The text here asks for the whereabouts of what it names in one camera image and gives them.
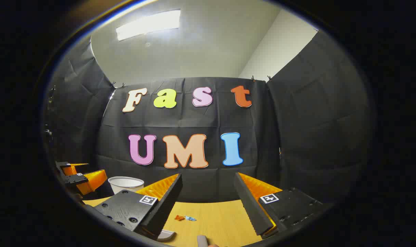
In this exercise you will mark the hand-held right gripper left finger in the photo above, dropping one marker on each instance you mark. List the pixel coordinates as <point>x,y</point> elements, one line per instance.
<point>166,209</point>

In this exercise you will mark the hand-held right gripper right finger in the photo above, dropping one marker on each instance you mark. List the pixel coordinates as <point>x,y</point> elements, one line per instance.
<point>250,209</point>

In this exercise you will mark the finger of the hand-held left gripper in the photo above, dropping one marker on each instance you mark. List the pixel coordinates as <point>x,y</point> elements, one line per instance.
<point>74,168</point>
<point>93,180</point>

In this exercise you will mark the orange paper scrap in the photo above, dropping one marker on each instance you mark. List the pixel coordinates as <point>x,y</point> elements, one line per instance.
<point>179,218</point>

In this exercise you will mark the blue paper scrap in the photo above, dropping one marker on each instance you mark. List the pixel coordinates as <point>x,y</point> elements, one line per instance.
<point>190,218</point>

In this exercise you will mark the grey dustpan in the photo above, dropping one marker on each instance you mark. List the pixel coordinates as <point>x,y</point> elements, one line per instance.
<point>167,235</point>

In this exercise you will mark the white ribbed garbage bin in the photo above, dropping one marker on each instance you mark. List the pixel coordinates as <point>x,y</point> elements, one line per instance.
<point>125,184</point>

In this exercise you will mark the small grey broom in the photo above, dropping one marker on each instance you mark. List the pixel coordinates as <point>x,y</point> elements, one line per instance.
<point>202,241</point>

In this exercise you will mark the wooden desktop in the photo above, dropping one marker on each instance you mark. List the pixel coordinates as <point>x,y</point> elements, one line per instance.
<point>221,219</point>

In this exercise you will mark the black backdrop cloth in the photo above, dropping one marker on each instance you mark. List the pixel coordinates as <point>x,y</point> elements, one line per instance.
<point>194,120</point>

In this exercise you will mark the rectangular ceiling light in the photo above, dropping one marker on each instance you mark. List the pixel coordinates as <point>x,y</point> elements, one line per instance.
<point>149,24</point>

